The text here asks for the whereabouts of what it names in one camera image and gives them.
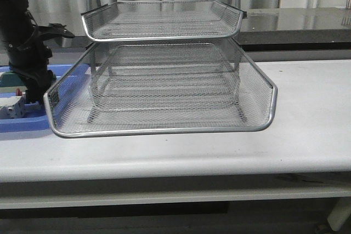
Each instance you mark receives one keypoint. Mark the white circuit breaker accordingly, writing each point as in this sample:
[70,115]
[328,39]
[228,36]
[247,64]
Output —
[16,107]

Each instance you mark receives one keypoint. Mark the silver mesh tray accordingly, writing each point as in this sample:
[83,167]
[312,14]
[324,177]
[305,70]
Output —
[162,20]
[254,102]
[163,92]

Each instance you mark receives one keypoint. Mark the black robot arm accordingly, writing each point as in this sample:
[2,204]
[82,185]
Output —
[14,11]

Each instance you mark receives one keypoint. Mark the dark granite counter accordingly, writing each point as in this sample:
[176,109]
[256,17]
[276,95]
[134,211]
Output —
[295,29]

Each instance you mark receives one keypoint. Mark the red emergency push button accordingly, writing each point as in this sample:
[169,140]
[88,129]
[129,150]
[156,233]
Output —
[22,93]

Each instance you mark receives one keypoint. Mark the white table leg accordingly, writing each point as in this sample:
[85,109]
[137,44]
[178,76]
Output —
[339,214]

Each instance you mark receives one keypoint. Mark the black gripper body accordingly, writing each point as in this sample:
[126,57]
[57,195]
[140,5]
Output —
[28,56]

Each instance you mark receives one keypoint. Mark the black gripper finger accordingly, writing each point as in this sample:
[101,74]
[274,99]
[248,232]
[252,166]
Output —
[34,92]

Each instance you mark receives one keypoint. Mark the blue plastic tray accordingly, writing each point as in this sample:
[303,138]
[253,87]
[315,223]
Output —
[24,124]

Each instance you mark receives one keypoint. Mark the green terminal block component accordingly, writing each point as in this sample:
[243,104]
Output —
[11,80]

